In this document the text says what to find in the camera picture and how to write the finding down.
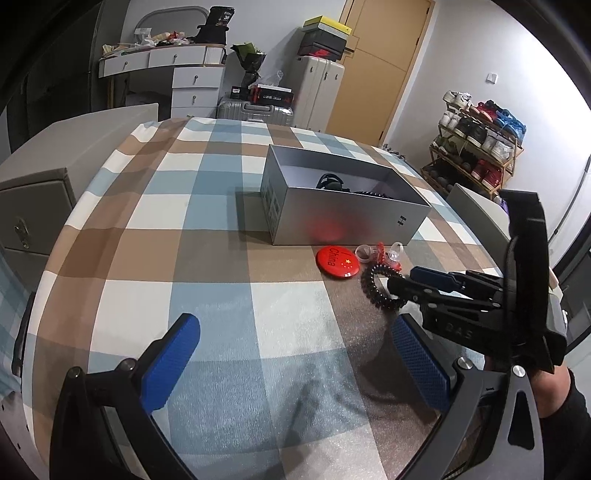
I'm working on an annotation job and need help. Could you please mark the black beaded bracelet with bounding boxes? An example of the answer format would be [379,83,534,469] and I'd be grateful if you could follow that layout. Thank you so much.
[359,263,410,311]

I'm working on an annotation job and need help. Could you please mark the red round China badge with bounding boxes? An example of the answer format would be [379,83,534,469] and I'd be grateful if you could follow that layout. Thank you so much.
[315,245,361,279]

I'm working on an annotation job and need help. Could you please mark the person's right hand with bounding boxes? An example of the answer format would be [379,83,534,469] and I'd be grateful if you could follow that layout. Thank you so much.
[530,363,571,419]

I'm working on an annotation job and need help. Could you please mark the plaid bed blanket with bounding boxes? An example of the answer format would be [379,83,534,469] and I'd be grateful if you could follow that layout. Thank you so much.
[23,119,497,479]

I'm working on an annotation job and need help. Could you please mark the wooden shoe rack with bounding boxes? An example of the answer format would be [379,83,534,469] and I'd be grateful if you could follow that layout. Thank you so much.
[421,90,527,200]

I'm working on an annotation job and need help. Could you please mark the black items inside box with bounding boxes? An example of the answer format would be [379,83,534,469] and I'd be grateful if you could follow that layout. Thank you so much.
[315,173,349,192]

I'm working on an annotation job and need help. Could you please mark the grey rectangular storage box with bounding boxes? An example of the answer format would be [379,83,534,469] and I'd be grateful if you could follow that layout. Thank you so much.
[260,145,432,246]

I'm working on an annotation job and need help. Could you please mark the grey left bedside cabinet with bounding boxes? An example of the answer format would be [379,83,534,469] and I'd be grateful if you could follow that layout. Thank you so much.
[0,103,158,291]

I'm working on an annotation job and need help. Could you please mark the black red box on suitcase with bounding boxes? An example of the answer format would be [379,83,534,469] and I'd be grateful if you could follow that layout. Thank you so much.
[229,84,294,108]

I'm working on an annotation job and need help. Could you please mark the wooden door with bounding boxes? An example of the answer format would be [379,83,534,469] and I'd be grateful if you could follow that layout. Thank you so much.
[327,0,434,146]

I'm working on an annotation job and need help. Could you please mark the stacked shoe boxes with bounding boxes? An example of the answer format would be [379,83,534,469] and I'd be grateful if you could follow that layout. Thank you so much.
[297,16,352,62]

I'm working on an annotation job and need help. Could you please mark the silver aluminium suitcase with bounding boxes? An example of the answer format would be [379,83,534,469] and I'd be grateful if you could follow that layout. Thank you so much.
[216,97,294,126]

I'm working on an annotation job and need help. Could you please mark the flower bouquet black wrap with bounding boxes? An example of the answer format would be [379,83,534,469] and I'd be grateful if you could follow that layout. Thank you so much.
[230,42,266,88]

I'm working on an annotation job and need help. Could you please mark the white dressing desk with drawers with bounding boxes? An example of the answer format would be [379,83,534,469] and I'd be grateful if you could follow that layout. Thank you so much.
[98,5,226,118]

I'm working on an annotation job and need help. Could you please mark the grey right bed frame edge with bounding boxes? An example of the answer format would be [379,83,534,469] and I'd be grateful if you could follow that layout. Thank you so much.
[447,184,510,267]

